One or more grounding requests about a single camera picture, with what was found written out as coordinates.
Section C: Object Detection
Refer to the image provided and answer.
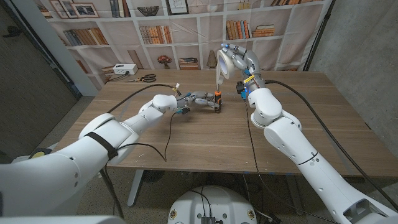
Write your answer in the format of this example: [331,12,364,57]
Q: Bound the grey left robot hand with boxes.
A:
[177,90,223,113]

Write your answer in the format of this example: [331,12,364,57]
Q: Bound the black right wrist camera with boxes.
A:
[236,80,249,100]

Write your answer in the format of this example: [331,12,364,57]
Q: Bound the grey table leg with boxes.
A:
[127,169,144,208]
[285,174,305,216]

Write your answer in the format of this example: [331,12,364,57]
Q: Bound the black orange scissors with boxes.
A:
[126,73,157,83]

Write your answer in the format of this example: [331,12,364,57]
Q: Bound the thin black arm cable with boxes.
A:
[244,98,341,224]
[116,111,180,162]

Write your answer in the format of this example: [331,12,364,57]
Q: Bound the printed bookshelf backdrop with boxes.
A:
[32,0,333,91]

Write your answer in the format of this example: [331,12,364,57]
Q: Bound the black door handle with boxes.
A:
[2,25,22,38]

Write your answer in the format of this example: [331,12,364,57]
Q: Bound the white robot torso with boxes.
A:
[167,185,258,224]

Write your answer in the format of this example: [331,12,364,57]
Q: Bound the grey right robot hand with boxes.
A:
[220,42,267,91]

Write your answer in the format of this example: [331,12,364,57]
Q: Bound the white power strip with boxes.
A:
[112,63,139,75]

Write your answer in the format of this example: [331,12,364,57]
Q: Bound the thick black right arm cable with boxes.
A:
[264,79,398,211]

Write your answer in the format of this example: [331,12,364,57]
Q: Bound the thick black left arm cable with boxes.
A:
[99,83,181,220]

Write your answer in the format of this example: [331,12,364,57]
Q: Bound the beige masking tape roll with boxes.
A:
[215,49,236,93]

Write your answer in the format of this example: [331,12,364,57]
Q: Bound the yellow black pad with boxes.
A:
[28,147,53,159]

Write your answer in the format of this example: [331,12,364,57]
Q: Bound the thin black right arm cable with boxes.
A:
[244,98,341,224]

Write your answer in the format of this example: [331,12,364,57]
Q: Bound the black power strip cable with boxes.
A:
[108,72,131,82]

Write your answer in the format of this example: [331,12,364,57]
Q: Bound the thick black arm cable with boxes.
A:
[99,83,181,220]
[264,79,398,211]

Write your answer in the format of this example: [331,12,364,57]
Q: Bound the black backdrop stand pole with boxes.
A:
[303,0,336,72]

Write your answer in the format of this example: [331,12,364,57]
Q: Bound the black orange screwdriver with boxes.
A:
[213,90,223,114]

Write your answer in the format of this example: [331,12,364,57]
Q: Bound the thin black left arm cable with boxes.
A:
[116,111,180,162]

